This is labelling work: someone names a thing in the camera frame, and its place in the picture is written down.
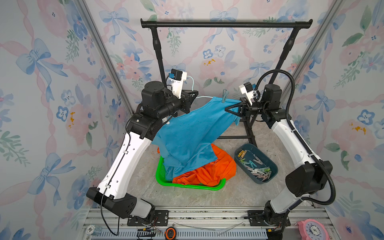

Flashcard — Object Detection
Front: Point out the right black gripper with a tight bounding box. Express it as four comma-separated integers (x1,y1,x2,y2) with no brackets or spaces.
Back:
225,98,268,123

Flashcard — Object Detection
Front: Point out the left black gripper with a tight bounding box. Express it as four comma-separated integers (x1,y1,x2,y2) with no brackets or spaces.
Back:
158,91,199,122

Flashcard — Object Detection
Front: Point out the teal clothespin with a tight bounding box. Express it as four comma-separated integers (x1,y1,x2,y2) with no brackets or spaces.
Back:
222,89,229,103

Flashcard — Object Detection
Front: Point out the light teal wire hanger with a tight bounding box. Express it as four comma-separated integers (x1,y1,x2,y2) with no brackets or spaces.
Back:
185,75,224,101

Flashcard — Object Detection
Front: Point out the teal t-shirt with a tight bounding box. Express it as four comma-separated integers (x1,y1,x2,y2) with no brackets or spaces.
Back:
153,97,240,181

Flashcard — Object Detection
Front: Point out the dark teal clothespin bin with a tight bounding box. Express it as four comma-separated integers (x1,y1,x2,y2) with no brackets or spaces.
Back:
234,144,279,185

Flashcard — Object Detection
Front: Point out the orange t-shirt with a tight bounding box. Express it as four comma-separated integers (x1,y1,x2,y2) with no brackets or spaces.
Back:
172,144,237,187

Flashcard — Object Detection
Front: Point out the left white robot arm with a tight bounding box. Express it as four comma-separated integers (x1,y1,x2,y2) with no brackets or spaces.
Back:
86,81,199,222

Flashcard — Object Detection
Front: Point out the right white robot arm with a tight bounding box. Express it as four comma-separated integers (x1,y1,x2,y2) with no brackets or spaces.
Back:
225,83,336,226

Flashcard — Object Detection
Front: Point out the green plastic tray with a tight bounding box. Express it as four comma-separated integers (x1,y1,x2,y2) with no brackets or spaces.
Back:
156,156,226,191

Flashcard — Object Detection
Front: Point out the black clothes rack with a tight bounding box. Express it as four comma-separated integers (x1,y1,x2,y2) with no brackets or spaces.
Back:
140,18,313,148

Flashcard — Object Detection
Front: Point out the pink round object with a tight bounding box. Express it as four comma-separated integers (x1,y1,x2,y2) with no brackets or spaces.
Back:
297,219,330,240

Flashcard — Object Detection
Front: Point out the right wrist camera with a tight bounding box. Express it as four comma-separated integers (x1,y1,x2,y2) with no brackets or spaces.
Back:
239,82,261,106

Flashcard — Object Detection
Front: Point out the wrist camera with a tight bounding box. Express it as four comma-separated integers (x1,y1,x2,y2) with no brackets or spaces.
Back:
239,82,261,106
169,69,187,99

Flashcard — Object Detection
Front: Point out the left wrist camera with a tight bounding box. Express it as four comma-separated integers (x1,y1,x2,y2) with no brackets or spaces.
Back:
169,69,187,99

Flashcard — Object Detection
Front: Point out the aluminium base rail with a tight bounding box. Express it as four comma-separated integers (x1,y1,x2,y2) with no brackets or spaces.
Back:
76,206,340,240

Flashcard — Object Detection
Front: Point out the black corrugated cable hose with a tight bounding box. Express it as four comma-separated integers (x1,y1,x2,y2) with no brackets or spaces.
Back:
254,68,337,206

